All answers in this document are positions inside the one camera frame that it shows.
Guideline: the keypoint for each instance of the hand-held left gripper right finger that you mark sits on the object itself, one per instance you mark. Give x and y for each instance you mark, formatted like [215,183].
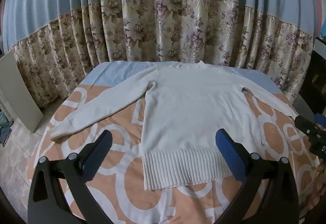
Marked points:
[226,149]

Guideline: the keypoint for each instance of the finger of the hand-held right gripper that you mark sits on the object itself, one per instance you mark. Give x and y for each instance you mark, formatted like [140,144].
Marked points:
[304,124]

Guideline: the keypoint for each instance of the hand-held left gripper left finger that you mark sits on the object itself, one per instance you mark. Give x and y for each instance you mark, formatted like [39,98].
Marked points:
[98,149]

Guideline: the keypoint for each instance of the white knit sweater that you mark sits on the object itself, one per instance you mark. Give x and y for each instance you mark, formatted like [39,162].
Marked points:
[188,112]

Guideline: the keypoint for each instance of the dark cabinet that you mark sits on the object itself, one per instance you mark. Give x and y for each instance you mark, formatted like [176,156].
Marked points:
[312,86]

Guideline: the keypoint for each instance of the bright screen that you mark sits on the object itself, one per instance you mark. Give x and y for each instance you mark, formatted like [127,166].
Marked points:
[320,47]

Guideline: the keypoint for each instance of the dark teal cloth pile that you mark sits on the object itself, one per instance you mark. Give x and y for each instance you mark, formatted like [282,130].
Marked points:
[5,127]

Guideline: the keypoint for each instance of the beige flat board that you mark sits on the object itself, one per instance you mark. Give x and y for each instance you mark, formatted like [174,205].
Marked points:
[17,91]

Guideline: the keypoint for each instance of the blue and floral curtain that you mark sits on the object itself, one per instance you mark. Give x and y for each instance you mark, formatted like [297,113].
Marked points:
[163,23]

